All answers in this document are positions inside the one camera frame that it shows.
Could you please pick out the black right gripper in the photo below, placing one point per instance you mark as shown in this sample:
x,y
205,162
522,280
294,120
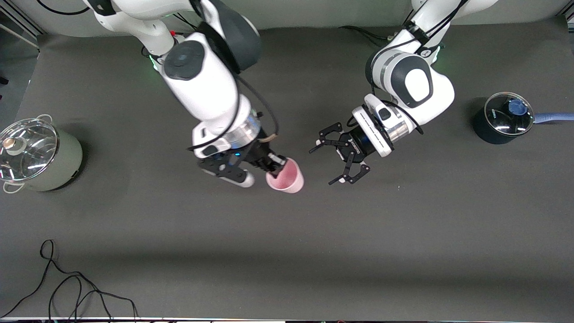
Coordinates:
x,y
258,157

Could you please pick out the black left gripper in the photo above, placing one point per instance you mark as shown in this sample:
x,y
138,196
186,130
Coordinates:
x,y
356,144

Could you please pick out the pink cup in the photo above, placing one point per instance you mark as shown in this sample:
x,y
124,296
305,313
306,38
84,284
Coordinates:
x,y
291,181

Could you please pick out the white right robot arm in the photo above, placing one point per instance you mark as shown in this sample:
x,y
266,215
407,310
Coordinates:
x,y
202,85

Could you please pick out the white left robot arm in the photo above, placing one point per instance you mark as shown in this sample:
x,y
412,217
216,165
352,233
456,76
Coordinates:
x,y
417,85

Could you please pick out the dark blue saucepan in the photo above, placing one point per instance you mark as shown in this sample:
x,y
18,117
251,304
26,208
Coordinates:
x,y
486,130

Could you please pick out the glass lid with blue knob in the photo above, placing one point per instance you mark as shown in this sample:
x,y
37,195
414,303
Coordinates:
x,y
504,116

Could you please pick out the sage green pot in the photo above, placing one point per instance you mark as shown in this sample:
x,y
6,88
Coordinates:
x,y
67,163

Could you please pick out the glass lid with metal knob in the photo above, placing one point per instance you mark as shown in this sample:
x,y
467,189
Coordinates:
x,y
29,150

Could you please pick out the grey metal frame rail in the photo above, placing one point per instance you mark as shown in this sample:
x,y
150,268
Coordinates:
x,y
22,24

